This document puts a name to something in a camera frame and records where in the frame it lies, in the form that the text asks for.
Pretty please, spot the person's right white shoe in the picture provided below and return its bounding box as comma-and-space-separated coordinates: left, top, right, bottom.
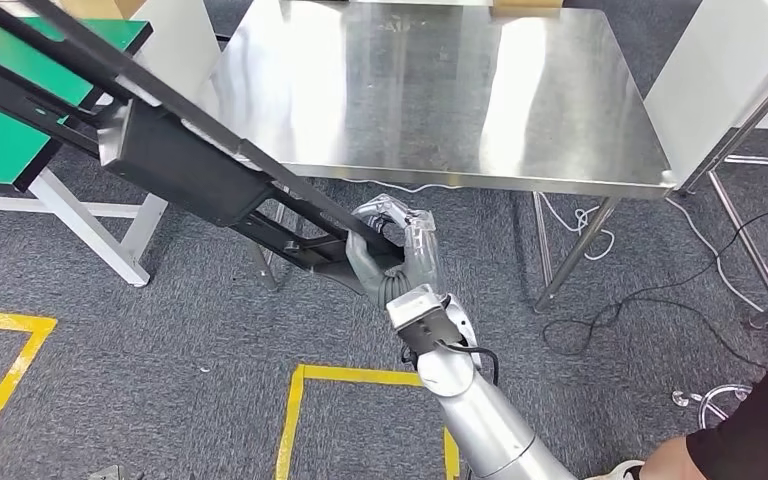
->
582, 458, 645, 480

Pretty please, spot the green top table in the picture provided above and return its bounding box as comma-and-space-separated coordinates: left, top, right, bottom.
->
0, 16, 170, 289

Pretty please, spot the white floor cable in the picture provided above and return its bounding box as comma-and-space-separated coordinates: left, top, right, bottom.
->
664, 195, 766, 314
330, 177, 618, 263

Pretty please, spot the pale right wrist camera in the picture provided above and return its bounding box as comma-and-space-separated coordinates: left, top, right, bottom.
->
385, 286, 468, 356

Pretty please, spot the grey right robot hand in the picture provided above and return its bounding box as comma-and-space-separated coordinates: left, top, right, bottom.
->
345, 193, 444, 309

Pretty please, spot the stainless steel workbench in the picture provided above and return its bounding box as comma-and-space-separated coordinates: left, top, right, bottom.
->
191, 0, 680, 313

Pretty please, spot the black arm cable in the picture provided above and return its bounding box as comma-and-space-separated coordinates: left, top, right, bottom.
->
400, 341, 501, 389

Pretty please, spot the yellow floor tape square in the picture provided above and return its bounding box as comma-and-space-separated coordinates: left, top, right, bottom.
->
274, 364, 461, 480
0, 309, 59, 473

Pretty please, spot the white table steel frame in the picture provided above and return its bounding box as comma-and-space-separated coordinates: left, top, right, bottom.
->
644, 0, 768, 329

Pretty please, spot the black plastic panel part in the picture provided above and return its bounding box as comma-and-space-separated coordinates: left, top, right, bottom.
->
0, 0, 406, 296

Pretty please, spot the black floor cable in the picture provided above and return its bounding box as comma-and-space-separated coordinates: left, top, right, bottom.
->
541, 192, 768, 372

